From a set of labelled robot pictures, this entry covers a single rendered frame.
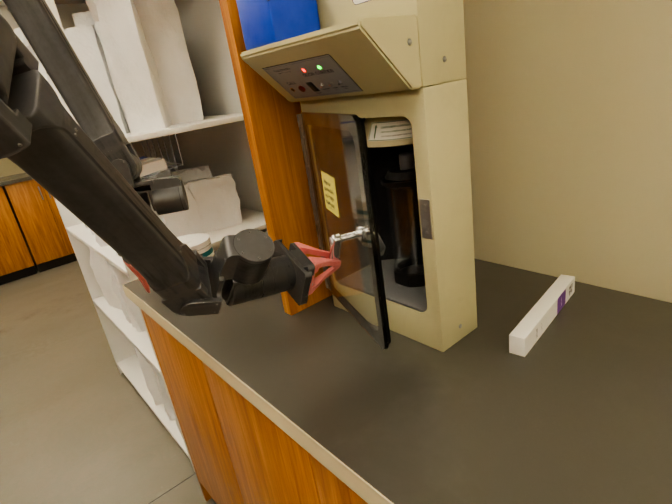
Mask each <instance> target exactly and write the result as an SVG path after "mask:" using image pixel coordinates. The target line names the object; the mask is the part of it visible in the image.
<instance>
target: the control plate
mask: <svg viewBox="0 0 672 504"><path fill-rule="evenodd" d="M317 65H320V66H321V67H322V70H320V69H318V68H317V67H316V66H317ZM301 68H304V69H306V71H307V72H306V73H305V72H303V71H302V70H301ZM262 69H263V70H264V71H265V72H266V73H267V74H269V75H270V76H271V77H272V78H273V79H274V80H275V81H276V82H277V83H278V84H280V85H281V86H282V87H283V88H284V89H285V90H286V91H287V92H288V93H289V94H291V95H292V96H293V97H294V98H295V99H297V98H306V97H315V96H324V95H333V94H342V93H351V92H359V91H363V90H362V89H361V88H360V87H359V86H358V85H357V84H356V83H355V81H354V80H353V79H352V78H351V77H350V76H349V75H348V74H347V73H346V72H345V71H344V70H343V69H342V68H341V66H340V65H339V64H338V63H337V62H336V61H335V60H334V59H333V58H332V57H331V56H330V55H329V54H325V55H320V56H316V57H311V58H307V59H302V60H298V61H293V62H289V63H284V64H279V65H275V66H270V67H266V68H262ZM338 80H340V81H342V82H343V83H342V84H340V85H338ZM307 82H312V83H313V84H314V85H315V86H316V87H317V88H318V89H319V90H320V91H317V92H314V91H313V90H312V89H311V88H310V87H309V86H308V85H307V84H306V83H307ZM328 82H332V83H333V86H332V85H331V86H329V83H328ZM320 83H323V84H324V87H323V86H322V88H321V87H320ZM299 86H303V87H304V88H305V89H306V91H305V92H302V91H300V90H299V89H298V87H299ZM290 88H293V89H295V92H293V91H292V90H291V89H290Z"/></svg>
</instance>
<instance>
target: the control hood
mask: <svg viewBox="0 0 672 504"><path fill-rule="evenodd" d="M325 54H329V55H330V56H331V57H332V58H333V59H334V60H335V61H336V62H337V63H338V64H339V65H340V66H341V68H342V69H343V70H344V71H345V72H346V73H347V74H348V75H349V76H350V77H351V78H352V79H353V80H354V81H355V83H356V84H357V85H358V86H359V87H360V88H361V89H362V90H363V91H359V92H351V93H342V94H333V95H324V96H315V97H306V98H297V99H295V98H294V97H293V96H292V95H291V94H289V93H288V92H287V91H286V90H285V89H284V88H283V87H282V86H281V85H280V84H278V83H277V82H276V81H275V80H274V79H273V78H272V77H271V76H270V75H269V74H267V73H266V72H265V71H264V70H263V69H262V68H266V67H270V66H275V65H279V64H284V63H289V62H293V61H298V60H302V59H307V58H311V57H316V56H320V55H325ZM240 56H241V58H242V60H243V61H244V62H246V63H247V64H248V65H249V66H250V67H251V68H252V69H253V70H254V71H256V72H257V73H258V74H259V75H260V76H261V77H262V78H263V79H265V80H266V81H267V82H268V83H269V84H270V85H271V86H272V87H273V88H275V89H276V90H277V91H278V92H279V93H280V94H281V95H282V96H284V97H285V98H286V99H287V100H288V101H289V102H300V101H310V100H319V99H329V98H339V97H348V96H358V95H368V94H377V93H387V92H397V91H406V90H414V89H419V88H420V86H422V83H421V70H420V57H419V44H418V31H417V18H416V17H415V15H401V16H386V17H371V18H358V19H355V20H351V21H348V22H345V23H341V24H338V25H334V26H331V27H327V28H324V29H320V30H317V31H313V32H310V33H306V34H303V35H299V36H296V37H293V38H289V39H286V40H282V41H279V42H275V43H272V44H268V45H265V46H261V47H258V48H254V49H251V50H247V51H244V52H241V54H240Z"/></svg>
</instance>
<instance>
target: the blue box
mask: <svg viewBox="0 0 672 504"><path fill-rule="evenodd" d="M236 2H237V7H238V12H239V13H238V14H239V17H240V22H241V27H242V32H243V37H244V42H245V47H246V50H251V49H254V48H258V47H261V46H265V45H268V44H272V43H275V42H279V41H282V40H286V39H289V38H293V37H296V36H299V35H303V34H306V33H310V32H313V31H317V30H320V22H319V15H318V8H317V1H316V0H236Z"/></svg>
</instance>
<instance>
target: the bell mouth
mask: <svg viewBox="0 0 672 504"><path fill-rule="evenodd" d="M364 125H365V131H366V139H367V147H393V146H403V145H410V144H413V136H412V127H411V123H410V121H409V120H408V119H407V118H406V117H404V116H395V117H375V118H365V122H364Z"/></svg>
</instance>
